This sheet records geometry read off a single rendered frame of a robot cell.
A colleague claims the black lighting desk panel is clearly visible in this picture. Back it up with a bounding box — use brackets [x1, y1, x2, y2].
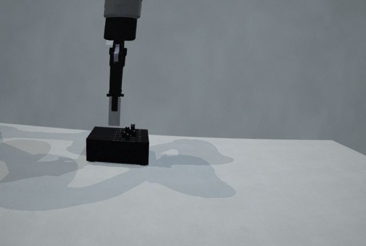
[86, 124, 149, 166]

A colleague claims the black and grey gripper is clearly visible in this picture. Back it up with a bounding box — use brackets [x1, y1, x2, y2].
[104, 17, 137, 126]

